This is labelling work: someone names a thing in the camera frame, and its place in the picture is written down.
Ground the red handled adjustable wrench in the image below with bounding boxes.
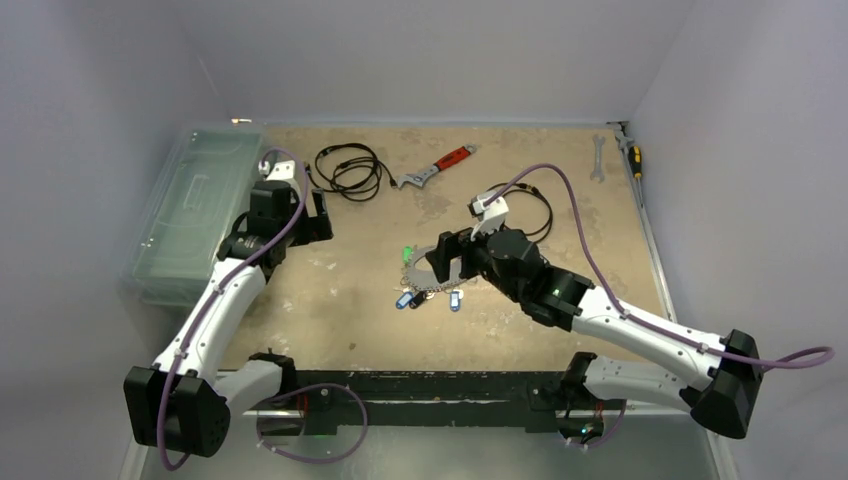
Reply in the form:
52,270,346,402
395,144,477,189

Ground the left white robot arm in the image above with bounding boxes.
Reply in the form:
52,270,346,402
123,180,333,457

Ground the black key tag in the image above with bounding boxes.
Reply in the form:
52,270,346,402
408,292,428,309

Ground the yellow black screwdriver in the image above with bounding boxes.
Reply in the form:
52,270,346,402
613,124,644,208

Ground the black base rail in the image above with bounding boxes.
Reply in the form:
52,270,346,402
282,370,623,435

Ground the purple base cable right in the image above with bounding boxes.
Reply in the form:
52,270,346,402
563,400,628,453

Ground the blue key tag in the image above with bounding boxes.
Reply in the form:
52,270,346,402
449,290,463,312
395,291,415,310

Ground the large metal key ring plate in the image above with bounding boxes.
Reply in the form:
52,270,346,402
401,245,466,292

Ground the clear plastic storage box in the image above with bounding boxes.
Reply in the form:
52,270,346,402
124,126,267,308

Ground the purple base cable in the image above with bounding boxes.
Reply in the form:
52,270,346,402
563,400,628,453
254,382,370,466

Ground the tangled black cable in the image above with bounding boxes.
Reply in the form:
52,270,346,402
311,142,399,203

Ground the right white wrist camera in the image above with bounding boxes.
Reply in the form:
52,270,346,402
469,190,509,240

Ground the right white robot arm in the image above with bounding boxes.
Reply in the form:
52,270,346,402
425,228,764,439

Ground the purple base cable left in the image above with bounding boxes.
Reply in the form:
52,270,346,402
254,382,370,466

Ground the silver open-end wrench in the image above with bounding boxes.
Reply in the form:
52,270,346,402
589,134,605,183

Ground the coiled black cable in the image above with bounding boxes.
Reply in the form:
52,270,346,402
490,182,554,245

